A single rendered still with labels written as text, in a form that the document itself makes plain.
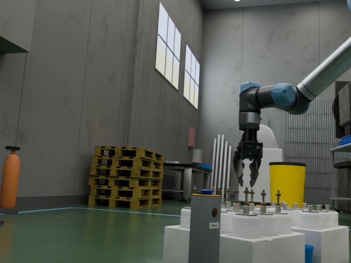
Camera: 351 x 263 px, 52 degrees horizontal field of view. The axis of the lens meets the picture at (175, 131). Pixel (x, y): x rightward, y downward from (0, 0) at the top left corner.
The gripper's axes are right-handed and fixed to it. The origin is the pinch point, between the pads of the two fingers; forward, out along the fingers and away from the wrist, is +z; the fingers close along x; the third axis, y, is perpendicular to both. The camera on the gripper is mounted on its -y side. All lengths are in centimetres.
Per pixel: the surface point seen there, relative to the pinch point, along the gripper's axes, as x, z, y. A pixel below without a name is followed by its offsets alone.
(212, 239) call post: -13.3, 18.0, 12.6
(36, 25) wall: -173, -161, -260
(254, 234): 2.0, 16.8, 4.9
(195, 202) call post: -18.9, 7.1, 10.9
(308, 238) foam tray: 35, 22, -29
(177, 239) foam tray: -22.4, 22.1, -11.3
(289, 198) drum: 117, 11, -270
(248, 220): -0.3, 12.4, 5.4
